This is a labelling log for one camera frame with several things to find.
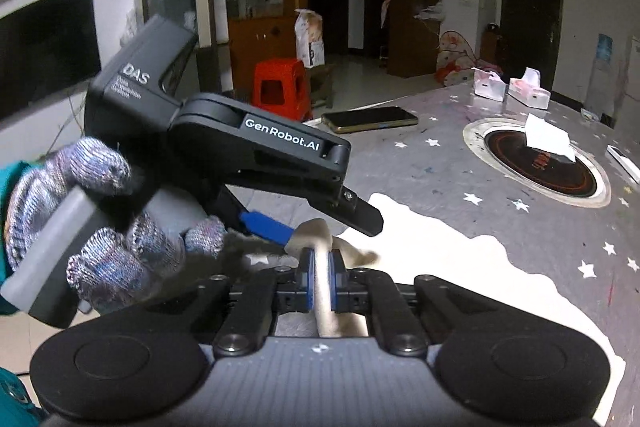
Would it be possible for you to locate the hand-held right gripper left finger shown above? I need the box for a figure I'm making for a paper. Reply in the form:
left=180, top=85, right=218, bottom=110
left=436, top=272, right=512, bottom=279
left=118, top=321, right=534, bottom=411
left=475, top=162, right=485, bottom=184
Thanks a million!
left=150, top=250, right=317, bottom=358

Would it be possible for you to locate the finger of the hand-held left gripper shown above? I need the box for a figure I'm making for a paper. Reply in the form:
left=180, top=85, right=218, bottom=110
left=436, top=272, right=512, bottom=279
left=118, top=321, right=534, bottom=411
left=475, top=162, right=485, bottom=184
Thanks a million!
left=320, top=187, right=385, bottom=238
left=217, top=187, right=296, bottom=255

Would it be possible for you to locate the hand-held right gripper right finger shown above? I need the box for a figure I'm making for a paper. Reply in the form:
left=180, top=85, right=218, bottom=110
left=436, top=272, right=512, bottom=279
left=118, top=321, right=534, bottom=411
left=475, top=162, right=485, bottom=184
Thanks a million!
left=327, top=250, right=493, bottom=357

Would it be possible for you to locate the cream garment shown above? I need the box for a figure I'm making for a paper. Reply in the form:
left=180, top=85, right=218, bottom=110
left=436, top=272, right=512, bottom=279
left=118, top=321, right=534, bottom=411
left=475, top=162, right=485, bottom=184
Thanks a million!
left=285, top=193, right=627, bottom=427

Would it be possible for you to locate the person's left hand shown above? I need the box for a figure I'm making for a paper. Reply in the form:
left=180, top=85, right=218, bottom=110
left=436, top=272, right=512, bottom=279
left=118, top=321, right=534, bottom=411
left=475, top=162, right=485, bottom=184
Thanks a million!
left=2, top=137, right=228, bottom=315

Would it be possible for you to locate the grey star-print tablecloth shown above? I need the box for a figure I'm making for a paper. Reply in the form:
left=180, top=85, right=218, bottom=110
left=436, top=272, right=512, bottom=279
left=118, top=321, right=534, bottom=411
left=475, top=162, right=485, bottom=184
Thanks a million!
left=235, top=79, right=640, bottom=427

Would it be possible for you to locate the red plastic stool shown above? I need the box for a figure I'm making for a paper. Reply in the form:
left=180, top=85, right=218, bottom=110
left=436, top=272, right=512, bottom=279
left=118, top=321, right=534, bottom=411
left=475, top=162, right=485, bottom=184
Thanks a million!
left=250, top=58, right=315, bottom=122

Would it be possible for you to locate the dark smartphone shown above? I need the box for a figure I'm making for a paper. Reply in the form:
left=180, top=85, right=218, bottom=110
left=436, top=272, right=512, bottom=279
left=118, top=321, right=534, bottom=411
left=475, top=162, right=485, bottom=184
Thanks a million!
left=321, top=106, right=420, bottom=134

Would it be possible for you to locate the wooden glass display cabinet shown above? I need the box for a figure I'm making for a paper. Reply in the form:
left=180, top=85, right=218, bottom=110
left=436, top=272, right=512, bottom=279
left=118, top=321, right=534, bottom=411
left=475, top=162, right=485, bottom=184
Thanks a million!
left=140, top=0, right=308, bottom=98

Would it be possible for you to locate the dark wooden stool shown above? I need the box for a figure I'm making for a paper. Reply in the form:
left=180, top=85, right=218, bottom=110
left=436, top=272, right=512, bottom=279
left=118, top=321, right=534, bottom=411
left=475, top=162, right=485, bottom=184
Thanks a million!
left=307, top=63, right=337, bottom=110

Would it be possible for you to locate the white printed paper bag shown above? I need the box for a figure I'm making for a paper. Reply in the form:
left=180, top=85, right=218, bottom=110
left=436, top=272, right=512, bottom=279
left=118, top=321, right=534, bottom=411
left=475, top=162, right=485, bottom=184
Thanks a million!
left=294, top=8, right=326, bottom=68

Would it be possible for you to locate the white tissue pack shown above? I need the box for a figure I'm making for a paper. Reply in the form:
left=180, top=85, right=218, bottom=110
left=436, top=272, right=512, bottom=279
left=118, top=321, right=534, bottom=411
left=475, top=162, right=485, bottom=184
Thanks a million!
left=472, top=67, right=507, bottom=100

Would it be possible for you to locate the round built-in induction cooker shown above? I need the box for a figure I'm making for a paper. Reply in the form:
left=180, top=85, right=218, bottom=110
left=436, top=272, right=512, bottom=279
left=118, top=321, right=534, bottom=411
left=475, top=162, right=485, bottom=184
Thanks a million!
left=462, top=117, right=612, bottom=208

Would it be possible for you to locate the black television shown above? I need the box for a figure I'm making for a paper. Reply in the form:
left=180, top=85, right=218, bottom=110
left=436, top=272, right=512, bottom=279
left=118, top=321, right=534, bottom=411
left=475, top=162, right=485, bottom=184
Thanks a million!
left=0, top=0, right=103, bottom=120

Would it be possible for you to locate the dotted pop-up tent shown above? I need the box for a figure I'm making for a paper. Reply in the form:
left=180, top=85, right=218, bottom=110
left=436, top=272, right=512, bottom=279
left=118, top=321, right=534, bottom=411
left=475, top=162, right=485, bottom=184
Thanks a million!
left=435, top=29, right=476, bottom=85

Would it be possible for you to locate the white tissue paper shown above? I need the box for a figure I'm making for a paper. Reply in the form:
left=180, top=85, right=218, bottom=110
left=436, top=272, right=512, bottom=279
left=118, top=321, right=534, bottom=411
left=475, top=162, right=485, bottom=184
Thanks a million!
left=524, top=114, right=576, bottom=160

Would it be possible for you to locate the large pink tissue box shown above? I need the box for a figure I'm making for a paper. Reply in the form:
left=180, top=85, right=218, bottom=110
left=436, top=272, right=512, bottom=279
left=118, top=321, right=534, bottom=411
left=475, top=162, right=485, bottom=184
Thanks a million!
left=508, top=68, right=552, bottom=108

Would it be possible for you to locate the dark wooden door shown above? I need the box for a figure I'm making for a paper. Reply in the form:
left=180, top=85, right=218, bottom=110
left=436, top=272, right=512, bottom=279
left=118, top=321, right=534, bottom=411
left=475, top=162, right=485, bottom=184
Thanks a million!
left=501, top=0, right=565, bottom=92

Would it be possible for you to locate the white remote control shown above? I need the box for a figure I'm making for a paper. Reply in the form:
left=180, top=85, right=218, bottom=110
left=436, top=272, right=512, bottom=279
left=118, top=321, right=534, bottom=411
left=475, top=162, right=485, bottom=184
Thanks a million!
left=606, top=145, right=640, bottom=182

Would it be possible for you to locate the white water dispenser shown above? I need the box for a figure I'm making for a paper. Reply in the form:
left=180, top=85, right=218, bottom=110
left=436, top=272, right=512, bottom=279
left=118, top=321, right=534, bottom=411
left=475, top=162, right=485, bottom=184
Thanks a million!
left=591, top=59, right=618, bottom=124

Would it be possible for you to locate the white refrigerator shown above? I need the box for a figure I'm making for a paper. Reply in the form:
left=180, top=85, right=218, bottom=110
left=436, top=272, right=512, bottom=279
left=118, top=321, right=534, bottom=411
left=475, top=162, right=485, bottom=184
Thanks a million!
left=622, top=34, right=640, bottom=130

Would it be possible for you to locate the teal jacket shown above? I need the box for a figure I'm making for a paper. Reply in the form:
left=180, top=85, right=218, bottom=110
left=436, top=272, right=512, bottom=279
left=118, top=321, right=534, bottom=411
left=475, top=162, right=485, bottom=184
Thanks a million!
left=0, top=364, right=48, bottom=427

